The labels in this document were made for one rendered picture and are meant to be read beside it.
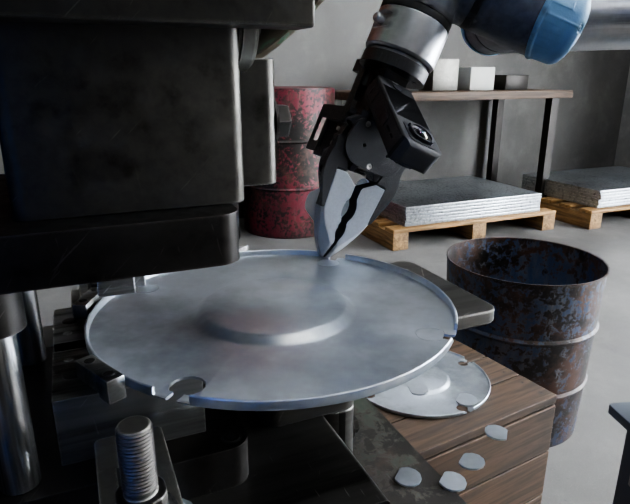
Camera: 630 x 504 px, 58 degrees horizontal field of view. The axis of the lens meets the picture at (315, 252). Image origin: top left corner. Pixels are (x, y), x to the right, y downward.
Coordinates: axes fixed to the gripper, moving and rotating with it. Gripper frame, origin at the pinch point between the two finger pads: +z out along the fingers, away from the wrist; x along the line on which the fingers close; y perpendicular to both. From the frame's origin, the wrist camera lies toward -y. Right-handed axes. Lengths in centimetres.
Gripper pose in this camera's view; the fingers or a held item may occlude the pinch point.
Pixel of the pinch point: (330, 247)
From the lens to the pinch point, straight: 58.3
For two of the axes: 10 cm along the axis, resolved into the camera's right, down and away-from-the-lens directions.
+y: -4.3, -2.7, 8.6
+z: -3.8, 9.2, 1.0
